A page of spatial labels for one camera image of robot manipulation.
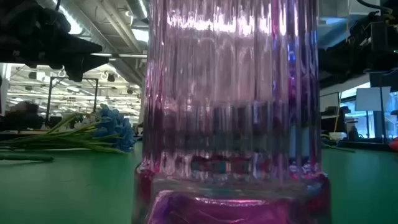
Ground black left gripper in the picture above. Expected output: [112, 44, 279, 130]
[0, 0, 109, 83]

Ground ceiling light rail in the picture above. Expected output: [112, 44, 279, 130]
[90, 52, 147, 60]

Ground white sign board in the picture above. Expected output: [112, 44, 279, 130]
[355, 86, 392, 112]

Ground black metal frame stand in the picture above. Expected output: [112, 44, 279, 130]
[45, 77, 100, 127]

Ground blue artificial flower bunch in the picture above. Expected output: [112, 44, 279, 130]
[0, 103, 137, 155]

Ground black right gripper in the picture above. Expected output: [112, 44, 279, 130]
[349, 14, 398, 73]

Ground person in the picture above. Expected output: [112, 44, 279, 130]
[6, 101, 44, 131]

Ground green flower stem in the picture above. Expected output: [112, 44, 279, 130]
[322, 142, 356, 154]

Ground pink ribbed glass vase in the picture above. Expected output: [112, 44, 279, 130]
[131, 0, 333, 224]

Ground green table mat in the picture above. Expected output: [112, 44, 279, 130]
[0, 141, 398, 224]

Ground silver ceiling duct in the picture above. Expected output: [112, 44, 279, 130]
[71, 0, 147, 86]

